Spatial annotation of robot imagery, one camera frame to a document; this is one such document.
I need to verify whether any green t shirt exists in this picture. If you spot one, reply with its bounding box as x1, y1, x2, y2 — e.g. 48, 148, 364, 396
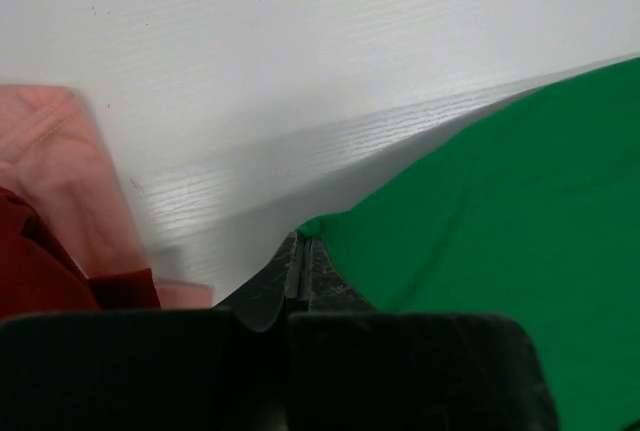
301, 59, 639, 430

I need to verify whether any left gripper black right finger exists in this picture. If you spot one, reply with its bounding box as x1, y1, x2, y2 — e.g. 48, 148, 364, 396
302, 238, 376, 312

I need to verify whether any folded dark red t shirt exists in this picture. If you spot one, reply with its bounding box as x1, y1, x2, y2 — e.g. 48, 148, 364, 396
1, 188, 161, 320

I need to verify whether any folded pink t shirt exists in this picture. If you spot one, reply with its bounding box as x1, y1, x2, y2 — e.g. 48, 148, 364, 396
1, 85, 213, 309

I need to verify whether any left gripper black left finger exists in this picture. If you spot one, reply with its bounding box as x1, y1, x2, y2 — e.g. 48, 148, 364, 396
217, 232, 300, 332

